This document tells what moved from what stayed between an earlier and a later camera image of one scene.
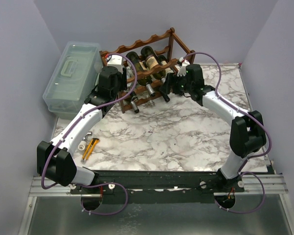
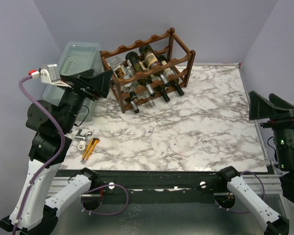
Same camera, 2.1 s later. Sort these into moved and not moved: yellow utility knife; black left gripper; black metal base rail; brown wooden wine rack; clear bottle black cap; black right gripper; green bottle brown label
Moved: clear bottle black cap; black right gripper; black left gripper
Not moved: green bottle brown label; black metal base rail; brown wooden wine rack; yellow utility knife
